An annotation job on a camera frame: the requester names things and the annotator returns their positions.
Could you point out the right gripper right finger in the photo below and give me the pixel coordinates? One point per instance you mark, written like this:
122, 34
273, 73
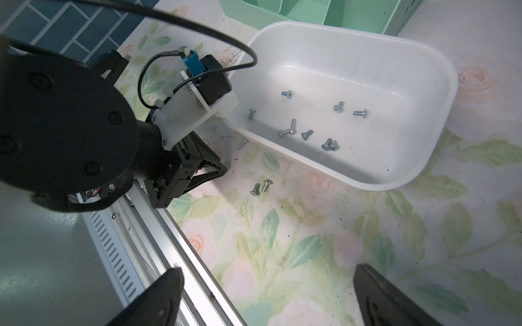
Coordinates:
382, 303

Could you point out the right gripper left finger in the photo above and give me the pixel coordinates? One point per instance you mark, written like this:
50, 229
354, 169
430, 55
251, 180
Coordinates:
158, 305

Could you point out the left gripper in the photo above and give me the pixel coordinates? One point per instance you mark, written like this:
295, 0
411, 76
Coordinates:
188, 165

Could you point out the silver screw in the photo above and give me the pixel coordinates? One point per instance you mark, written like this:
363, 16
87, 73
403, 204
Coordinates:
242, 144
284, 132
266, 185
256, 190
293, 126
306, 135
362, 114
334, 146
251, 114
288, 94
338, 108
327, 146

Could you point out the white plastic storage box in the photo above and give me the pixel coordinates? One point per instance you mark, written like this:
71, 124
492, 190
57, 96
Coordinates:
407, 87

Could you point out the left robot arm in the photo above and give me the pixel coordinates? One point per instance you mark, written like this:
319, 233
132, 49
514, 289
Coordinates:
71, 139

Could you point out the green plastic file organizer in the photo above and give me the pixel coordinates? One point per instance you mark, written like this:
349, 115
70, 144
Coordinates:
386, 17

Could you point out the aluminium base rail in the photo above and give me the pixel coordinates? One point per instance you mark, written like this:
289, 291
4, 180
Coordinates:
138, 244

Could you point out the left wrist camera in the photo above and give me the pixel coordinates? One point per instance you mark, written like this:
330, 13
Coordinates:
186, 111

